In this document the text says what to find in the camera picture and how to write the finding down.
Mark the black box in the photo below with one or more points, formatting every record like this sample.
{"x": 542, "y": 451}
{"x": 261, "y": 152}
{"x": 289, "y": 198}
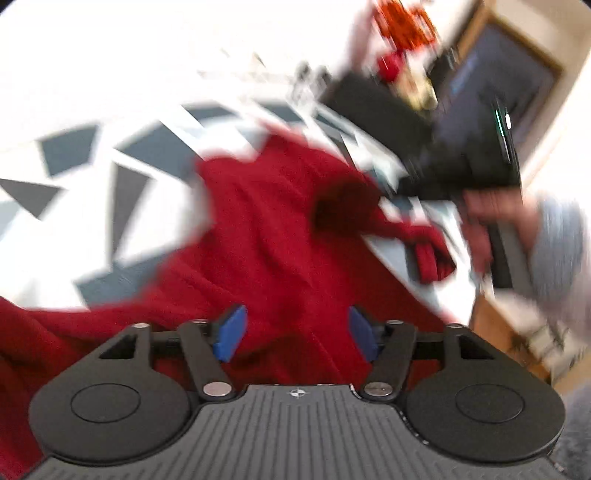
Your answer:
{"x": 374, "y": 115}

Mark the red garment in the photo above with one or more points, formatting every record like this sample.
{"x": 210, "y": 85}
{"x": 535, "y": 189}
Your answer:
{"x": 258, "y": 230}

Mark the orange red decoration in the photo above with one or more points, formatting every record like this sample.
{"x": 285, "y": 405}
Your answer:
{"x": 406, "y": 21}

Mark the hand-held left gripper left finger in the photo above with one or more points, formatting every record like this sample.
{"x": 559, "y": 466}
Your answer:
{"x": 230, "y": 333}

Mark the wooden framed dark screen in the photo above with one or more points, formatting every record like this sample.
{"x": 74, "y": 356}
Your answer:
{"x": 508, "y": 69}

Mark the grey fluffy rug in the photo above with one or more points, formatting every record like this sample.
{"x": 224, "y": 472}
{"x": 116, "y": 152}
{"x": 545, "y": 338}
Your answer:
{"x": 575, "y": 434}

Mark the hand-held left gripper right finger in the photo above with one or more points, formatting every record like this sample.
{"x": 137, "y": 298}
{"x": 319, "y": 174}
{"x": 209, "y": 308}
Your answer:
{"x": 363, "y": 333}

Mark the red round ornament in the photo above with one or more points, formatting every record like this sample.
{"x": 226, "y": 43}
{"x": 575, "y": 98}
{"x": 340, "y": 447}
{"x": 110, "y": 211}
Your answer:
{"x": 390, "y": 67}

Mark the wooden cabinet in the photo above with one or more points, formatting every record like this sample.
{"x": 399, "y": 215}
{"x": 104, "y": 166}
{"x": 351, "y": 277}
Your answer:
{"x": 498, "y": 332}

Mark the person's right forearm grey sleeve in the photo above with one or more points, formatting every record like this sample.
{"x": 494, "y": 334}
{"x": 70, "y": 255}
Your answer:
{"x": 561, "y": 249}

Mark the person's right hand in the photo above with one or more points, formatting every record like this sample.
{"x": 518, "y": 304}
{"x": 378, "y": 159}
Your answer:
{"x": 480, "y": 217}

